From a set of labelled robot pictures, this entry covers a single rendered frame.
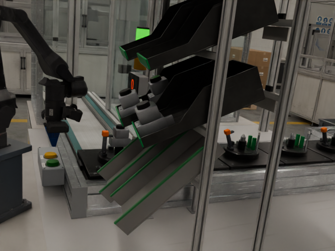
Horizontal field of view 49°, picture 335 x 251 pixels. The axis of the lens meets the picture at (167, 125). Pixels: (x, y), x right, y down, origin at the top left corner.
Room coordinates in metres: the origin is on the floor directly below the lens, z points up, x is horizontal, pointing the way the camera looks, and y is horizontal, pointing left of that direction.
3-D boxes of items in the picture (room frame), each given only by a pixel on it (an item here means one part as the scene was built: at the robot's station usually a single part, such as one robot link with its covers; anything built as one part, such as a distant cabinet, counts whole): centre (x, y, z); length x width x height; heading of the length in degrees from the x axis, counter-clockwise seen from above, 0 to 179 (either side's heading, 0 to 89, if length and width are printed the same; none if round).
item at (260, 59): (8.61, -1.53, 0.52); 1.20 x 0.81 x 1.05; 20
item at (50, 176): (1.18, 0.39, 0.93); 0.21 x 0.07 x 0.06; 24
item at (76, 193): (1.38, 0.41, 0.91); 0.89 x 0.06 x 0.11; 24
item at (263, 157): (1.39, -0.30, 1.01); 0.24 x 0.24 x 0.13; 24
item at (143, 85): (1.41, 0.13, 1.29); 0.12 x 0.05 x 0.25; 24
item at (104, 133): (1.17, 0.20, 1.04); 0.04 x 0.02 x 0.08; 114
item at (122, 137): (1.19, 0.15, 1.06); 0.08 x 0.04 x 0.07; 114
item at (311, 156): (1.49, -0.53, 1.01); 0.24 x 0.24 x 0.13; 24
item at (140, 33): (1.41, 0.13, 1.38); 0.05 x 0.05 x 0.05
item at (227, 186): (1.39, -0.28, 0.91); 1.24 x 0.33 x 0.10; 114
